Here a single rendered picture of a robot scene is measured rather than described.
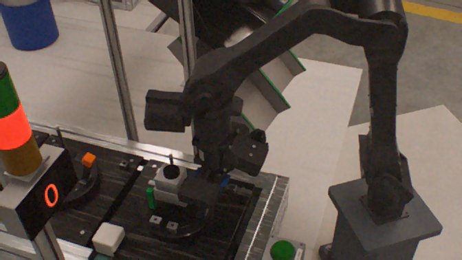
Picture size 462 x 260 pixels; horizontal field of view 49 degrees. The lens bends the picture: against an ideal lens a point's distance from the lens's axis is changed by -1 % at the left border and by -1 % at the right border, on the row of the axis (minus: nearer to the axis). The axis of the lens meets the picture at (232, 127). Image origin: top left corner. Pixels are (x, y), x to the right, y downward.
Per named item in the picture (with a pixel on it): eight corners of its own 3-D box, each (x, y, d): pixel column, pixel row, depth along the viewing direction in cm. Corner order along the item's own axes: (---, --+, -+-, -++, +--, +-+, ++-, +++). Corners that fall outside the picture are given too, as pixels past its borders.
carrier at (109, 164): (145, 162, 112) (136, 120, 104) (88, 250, 95) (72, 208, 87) (53, 139, 118) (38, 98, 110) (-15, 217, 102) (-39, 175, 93)
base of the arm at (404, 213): (410, 216, 86) (418, 192, 82) (376, 225, 85) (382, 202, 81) (389, 186, 91) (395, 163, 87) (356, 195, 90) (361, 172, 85)
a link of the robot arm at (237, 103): (244, 86, 77) (184, 82, 78) (240, 109, 73) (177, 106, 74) (245, 120, 82) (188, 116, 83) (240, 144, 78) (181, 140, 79)
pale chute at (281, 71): (294, 76, 128) (306, 69, 125) (271, 106, 120) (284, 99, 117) (223, -13, 122) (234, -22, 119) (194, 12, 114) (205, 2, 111)
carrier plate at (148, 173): (255, 190, 105) (255, 183, 104) (214, 289, 89) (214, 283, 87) (151, 164, 112) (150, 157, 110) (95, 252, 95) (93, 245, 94)
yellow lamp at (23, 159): (49, 155, 70) (40, 128, 67) (27, 180, 67) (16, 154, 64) (20, 146, 72) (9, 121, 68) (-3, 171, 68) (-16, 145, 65)
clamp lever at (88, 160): (91, 177, 103) (97, 156, 97) (86, 184, 101) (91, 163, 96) (76, 169, 103) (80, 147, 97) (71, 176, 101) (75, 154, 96)
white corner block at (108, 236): (128, 239, 97) (124, 226, 94) (116, 258, 94) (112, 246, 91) (106, 233, 98) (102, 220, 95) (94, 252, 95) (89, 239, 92)
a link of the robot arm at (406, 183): (404, 168, 86) (412, 140, 82) (411, 208, 80) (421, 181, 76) (365, 165, 87) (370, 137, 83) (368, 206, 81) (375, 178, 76)
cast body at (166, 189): (195, 190, 96) (192, 165, 91) (185, 208, 93) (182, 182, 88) (155, 180, 98) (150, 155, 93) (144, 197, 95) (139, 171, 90)
